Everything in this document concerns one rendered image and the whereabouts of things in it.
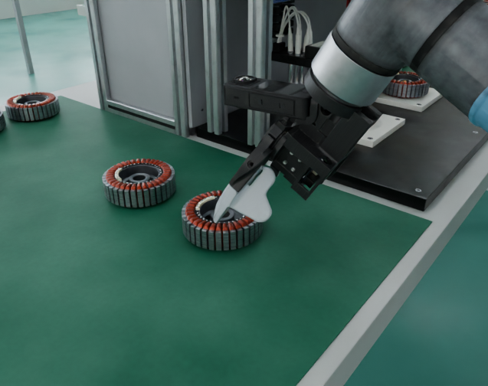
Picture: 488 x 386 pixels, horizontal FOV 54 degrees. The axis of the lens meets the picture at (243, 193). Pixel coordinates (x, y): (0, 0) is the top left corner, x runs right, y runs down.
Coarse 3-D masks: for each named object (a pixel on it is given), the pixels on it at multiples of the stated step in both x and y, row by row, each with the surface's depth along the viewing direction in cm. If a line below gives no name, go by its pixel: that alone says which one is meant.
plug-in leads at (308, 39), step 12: (288, 12) 93; (300, 12) 93; (300, 24) 97; (276, 36) 97; (288, 36) 96; (300, 36) 98; (312, 36) 97; (276, 48) 98; (288, 48) 97; (300, 48) 99
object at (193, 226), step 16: (208, 192) 69; (192, 208) 66; (208, 208) 69; (192, 224) 63; (208, 224) 62; (224, 224) 62; (240, 224) 62; (256, 224) 63; (192, 240) 64; (208, 240) 62; (224, 240) 62; (240, 240) 62
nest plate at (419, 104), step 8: (432, 88) 115; (384, 96) 109; (392, 96) 109; (424, 96) 109; (432, 96) 109; (440, 96) 111; (392, 104) 107; (400, 104) 106; (408, 104) 105; (416, 104) 105; (424, 104) 105
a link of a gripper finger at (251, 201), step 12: (264, 168) 54; (252, 180) 55; (264, 180) 54; (228, 192) 54; (240, 192) 54; (252, 192) 54; (264, 192) 54; (216, 204) 56; (228, 204) 54; (240, 204) 55; (252, 204) 54; (264, 204) 54; (216, 216) 56; (252, 216) 54; (264, 216) 54
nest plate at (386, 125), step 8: (384, 120) 96; (392, 120) 96; (400, 120) 96; (376, 128) 93; (384, 128) 93; (392, 128) 93; (368, 136) 89; (376, 136) 89; (384, 136) 90; (360, 144) 89; (368, 144) 88; (376, 144) 88
